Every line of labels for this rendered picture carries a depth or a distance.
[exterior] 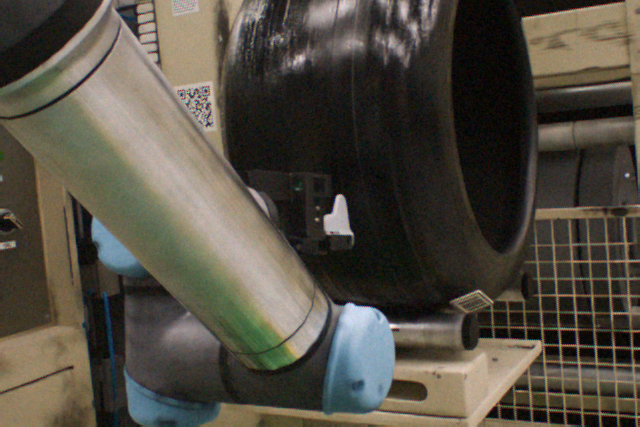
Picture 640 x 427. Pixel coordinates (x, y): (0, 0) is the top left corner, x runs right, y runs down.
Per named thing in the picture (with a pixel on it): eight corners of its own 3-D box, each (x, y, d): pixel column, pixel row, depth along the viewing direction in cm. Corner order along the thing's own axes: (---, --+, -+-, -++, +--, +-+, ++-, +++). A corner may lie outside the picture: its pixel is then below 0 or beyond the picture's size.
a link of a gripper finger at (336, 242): (363, 234, 83) (323, 235, 75) (364, 248, 83) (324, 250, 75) (325, 235, 85) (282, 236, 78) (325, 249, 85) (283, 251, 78)
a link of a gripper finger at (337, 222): (370, 195, 88) (331, 192, 80) (371, 247, 88) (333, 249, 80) (346, 196, 90) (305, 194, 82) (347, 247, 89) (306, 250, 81)
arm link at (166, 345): (219, 441, 55) (216, 286, 56) (103, 426, 60) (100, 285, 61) (278, 417, 62) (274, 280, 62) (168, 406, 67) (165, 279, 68)
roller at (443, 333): (248, 338, 113) (230, 339, 110) (249, 307, 114) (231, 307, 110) (480, 350, 96) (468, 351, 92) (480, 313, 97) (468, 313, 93)
